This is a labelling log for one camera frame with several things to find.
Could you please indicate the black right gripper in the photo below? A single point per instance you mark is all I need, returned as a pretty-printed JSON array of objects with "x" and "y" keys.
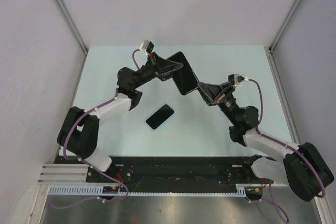
[{"x": 226, "y": 88}]

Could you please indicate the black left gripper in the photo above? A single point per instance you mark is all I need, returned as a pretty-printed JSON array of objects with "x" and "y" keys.
[{"x": 167, "y": 67}]

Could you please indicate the black phone case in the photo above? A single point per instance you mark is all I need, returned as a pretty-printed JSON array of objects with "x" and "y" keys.
[{"x": 195, "y": 85}]

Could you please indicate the light blue phone case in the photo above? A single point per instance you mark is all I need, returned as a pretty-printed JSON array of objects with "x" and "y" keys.
[{"x": 157, "y": 127}]

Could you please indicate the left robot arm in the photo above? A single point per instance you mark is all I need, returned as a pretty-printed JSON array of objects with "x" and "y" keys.
[{"x": 80, "y": 129}]

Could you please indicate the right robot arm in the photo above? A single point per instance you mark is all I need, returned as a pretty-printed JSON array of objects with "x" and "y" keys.
[{"x": 301, "y": 167}]

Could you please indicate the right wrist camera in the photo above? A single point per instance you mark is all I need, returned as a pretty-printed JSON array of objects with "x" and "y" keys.
[{"x": 236, "y": 80}]

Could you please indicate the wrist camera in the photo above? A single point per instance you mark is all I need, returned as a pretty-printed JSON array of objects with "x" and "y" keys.
[
  {"x": 146, "y": 47},
  {"x": 236, "y": 80}
]

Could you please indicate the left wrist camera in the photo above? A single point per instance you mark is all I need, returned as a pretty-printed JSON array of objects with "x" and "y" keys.
[{"x": 146, "y": 47}]

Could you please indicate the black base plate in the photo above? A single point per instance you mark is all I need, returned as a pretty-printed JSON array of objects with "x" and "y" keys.
[{"x": 184, "y": 172}]

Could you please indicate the white cable duct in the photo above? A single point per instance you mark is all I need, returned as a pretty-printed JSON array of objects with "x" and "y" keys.
[{"x": 101, "y": 190}]

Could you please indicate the left aluminium frame post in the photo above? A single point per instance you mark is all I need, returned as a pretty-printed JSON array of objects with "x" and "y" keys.
[{"x": 71, "y": 25}]

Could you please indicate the aluminium frame post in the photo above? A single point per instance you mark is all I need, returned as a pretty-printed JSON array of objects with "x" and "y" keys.
[
  {"x": 286, "y": 22},
  {"x": 71, "y": 25}
]

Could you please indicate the right aluminium frame post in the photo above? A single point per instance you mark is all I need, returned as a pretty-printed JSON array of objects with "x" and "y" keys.
[{"x": 286, "y": 22}]

